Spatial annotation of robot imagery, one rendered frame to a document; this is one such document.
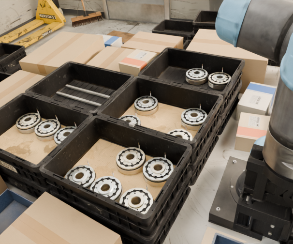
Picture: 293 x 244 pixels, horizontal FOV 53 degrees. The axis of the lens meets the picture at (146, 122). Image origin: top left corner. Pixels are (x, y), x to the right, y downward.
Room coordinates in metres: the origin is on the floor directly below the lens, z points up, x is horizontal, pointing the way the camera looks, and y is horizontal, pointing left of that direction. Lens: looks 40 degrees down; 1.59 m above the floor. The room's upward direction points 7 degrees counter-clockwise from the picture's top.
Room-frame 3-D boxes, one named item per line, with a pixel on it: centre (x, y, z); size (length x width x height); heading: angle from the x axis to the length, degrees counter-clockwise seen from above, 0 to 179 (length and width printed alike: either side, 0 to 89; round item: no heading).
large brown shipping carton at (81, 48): (1.58, 0.42, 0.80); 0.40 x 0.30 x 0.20; 152
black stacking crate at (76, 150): (0.64, 0.11, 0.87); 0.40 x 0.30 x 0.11; 56
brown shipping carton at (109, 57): (1.44, 0.15, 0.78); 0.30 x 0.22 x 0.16; 151
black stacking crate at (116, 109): (0.89, -0.06, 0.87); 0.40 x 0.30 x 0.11; 56
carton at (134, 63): (1.30, 0.00, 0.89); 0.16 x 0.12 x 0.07; 144
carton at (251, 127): (0.88, -0.44, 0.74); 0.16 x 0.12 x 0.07; 155
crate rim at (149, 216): (0.64, 0.11, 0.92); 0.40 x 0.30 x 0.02; 56
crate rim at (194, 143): (0.89, -0.06, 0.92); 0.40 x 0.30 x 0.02; 56
